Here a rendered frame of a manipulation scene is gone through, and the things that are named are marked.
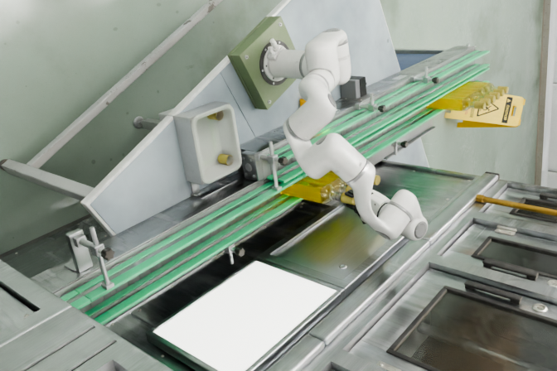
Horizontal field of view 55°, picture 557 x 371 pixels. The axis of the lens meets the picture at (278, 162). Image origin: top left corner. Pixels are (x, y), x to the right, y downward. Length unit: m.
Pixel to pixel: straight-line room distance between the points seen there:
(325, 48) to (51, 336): 1.02
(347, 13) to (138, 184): 1.19
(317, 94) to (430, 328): 0.66
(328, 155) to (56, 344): 0.78
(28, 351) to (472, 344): 0.98
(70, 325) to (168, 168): 0.82
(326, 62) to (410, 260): 0.63
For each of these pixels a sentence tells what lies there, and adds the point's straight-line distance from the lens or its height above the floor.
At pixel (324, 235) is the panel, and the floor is 1.08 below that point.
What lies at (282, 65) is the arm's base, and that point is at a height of 0.89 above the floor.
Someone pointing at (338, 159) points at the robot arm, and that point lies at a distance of 1.39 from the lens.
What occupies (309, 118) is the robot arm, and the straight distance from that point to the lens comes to 1.43.
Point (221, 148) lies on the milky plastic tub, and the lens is 1.82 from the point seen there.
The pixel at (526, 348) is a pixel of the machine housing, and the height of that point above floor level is 1.77.
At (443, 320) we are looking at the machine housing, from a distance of 1.50.
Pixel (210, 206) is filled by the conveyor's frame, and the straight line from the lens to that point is 1.68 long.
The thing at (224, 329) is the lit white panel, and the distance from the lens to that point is 1.46.
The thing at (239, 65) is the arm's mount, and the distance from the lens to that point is 1.82.
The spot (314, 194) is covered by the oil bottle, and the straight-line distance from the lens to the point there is 1.79.
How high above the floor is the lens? 2.09
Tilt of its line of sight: 40 degrees down
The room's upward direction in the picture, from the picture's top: 101 degrees clockwise
